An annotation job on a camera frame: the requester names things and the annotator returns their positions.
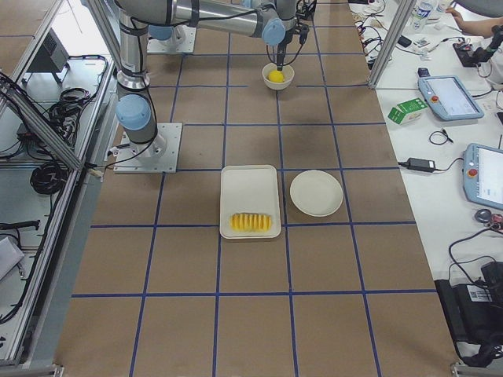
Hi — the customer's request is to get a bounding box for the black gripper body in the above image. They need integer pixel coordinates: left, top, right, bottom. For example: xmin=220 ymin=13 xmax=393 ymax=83
xmin=276 ymin=29 xmax=293 ymax=57

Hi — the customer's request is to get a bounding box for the white ceramic bowl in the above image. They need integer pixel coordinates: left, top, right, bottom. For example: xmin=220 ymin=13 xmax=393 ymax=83
xmin=262 ymin=63 xmax=295 ymax=91

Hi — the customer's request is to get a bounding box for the yellow lemon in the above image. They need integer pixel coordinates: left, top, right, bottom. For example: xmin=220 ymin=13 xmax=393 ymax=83
xmin=267 ymin=70 xmax=285 ymax=83

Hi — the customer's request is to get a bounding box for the person forearm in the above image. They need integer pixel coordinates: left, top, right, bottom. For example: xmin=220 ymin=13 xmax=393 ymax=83
xmin=447 ymin=7 xmax=503 ymax=39

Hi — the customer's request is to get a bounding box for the white round plate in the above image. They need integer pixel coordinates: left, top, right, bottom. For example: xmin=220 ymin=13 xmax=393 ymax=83
xmin=289 ymin=170 xmax=343 ymax=217

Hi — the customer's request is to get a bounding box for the green white carton box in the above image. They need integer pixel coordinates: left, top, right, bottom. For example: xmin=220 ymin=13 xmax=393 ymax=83
xmin=387 ymin=97 xmax=428 ymax=125

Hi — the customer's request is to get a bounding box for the clear water bottle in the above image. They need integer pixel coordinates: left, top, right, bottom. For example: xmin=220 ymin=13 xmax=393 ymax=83
xmin=409 ymin=0 xmax=435 ymax=33

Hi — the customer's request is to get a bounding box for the white rectangular tray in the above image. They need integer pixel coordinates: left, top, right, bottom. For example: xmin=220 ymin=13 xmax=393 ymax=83
xmin=219 ymin=165 xmax=281 ymax=240

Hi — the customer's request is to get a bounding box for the blue teach pendant far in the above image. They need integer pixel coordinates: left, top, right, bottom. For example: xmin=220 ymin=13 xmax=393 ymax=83
xmin=417 ymin=75 xmax=484 ymax=121

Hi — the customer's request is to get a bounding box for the blue teach pendant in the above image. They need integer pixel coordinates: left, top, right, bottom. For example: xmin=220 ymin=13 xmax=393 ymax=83
xmin=417 ymin=75 xmax=484 ymax=121
xmin=462 ymin=143 xmax=502 ymax=210

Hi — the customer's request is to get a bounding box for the black power adapter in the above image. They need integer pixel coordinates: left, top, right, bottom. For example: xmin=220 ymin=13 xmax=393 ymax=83
xmin=407 ymin=158 xmax=436 ymax=173

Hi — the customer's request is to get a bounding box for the blue teach pendant near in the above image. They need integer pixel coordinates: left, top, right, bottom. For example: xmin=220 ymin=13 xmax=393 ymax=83
xmin=462 ymin=143 xmax=502 ymax=210

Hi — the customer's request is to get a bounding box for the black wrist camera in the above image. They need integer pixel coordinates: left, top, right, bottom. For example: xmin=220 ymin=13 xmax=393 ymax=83
xmin=296 ymin=22 xmax=310 ymax=46

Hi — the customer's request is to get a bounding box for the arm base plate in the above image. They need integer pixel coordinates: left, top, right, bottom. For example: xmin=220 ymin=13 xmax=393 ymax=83
xmin=112 ymin=123 xmax=182 ymax=174
xmin=147 ymin=25 xmax=196 ymax=55

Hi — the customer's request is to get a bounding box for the aluminium frame post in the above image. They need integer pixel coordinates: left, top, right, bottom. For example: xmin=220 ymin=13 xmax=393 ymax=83
xmin=368 ymin=0 xmax=416 ymax=89

